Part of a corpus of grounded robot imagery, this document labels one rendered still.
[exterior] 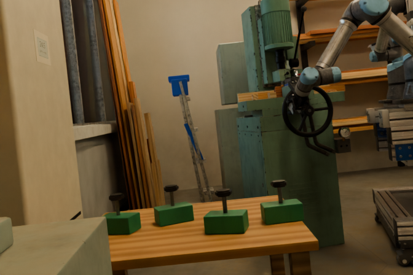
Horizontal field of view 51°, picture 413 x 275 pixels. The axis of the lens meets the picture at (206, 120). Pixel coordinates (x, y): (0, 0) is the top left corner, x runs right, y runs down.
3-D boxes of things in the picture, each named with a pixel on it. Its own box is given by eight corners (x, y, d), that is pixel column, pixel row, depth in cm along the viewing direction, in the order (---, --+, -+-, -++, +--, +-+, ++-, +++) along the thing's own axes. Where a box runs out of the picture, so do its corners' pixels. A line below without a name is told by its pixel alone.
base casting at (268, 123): (260, 132, 248) (259, 116, 248) (236, 130, 305) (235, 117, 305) (333, 124, 256) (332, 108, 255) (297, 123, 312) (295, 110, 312)
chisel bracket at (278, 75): (280, 83, 262) (278, 69, 262) (273, 85, 276) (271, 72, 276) (291, 82, 263) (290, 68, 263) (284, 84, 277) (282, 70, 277)
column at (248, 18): (259, 115, 284) (248, 5, 283) (250, 116, 306) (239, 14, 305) (292, 112, 288) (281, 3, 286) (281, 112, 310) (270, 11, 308)
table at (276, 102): (251, 110, 237) (250, 99, 237) (238, 112, 268) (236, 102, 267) (353, 99, 248) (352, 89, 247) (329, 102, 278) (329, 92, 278)
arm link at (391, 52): (385, 64, 301) (383, 48, 301) (401, 62, 301) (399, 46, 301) (389, 62, 293) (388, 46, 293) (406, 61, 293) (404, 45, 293)
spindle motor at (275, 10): (270, 48, 257) (264, -4, 257) (261, 53, 275) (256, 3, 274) (298, 46, 260) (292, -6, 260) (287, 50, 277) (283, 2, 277)
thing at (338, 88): (254, 100, 264) (253, 94, 264) (252, 100, 266) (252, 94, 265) (345, 91, 274) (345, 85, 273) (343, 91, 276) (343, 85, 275)
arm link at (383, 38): (388, 0, 262) (372, 66, 295) (406, -1, 262) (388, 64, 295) (381, -8, 270) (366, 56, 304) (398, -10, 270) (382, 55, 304)
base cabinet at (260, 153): (273, 255, 249) (260, 132, 248) (246, 230, 306) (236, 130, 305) (345, 244, 256) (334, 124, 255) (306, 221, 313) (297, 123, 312)
